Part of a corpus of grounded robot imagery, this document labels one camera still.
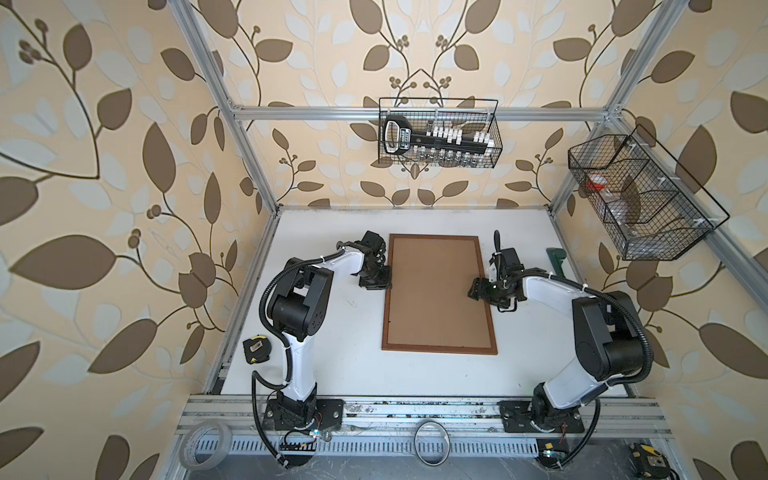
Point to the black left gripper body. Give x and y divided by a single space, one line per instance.
378 276

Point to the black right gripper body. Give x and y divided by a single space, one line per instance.
490 291

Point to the brown cardboard backing board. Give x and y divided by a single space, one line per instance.
438 291

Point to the brown wooden picture frame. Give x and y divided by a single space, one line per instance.
438 350

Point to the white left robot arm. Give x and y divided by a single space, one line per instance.
292 309

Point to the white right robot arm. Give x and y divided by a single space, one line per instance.
611 347

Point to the yellow black tape measure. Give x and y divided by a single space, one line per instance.
257 349
648 462

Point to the red capped clear container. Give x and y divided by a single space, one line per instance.
595 183

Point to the black socket set holder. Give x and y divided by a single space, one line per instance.
398 136

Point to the yellow black tape measure right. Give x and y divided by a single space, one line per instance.
648 462

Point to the clear tape roll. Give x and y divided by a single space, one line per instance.
190 440

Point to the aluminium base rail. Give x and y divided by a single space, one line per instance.
432 427

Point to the black wire basket back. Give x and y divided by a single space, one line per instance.
469 114

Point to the black wire basket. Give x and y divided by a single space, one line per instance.
654 208
469 114

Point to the black wire basket right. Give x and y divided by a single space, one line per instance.
654 208

